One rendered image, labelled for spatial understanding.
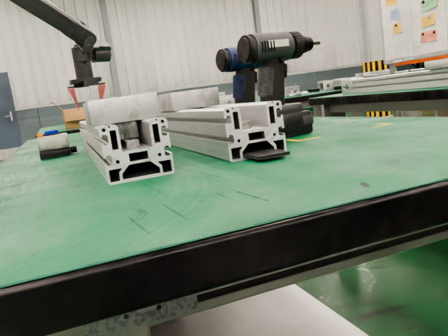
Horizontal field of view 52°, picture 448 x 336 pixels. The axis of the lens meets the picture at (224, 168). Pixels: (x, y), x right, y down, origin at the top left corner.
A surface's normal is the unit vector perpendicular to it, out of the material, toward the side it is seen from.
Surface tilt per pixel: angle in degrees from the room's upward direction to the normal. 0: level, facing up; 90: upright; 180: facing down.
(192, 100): 90
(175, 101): 90
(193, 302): 90
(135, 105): 90
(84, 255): 0
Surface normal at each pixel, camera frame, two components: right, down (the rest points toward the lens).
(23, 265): -0.14, -0.98
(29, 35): 0.34, 0.11
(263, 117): -0.93, 0.18
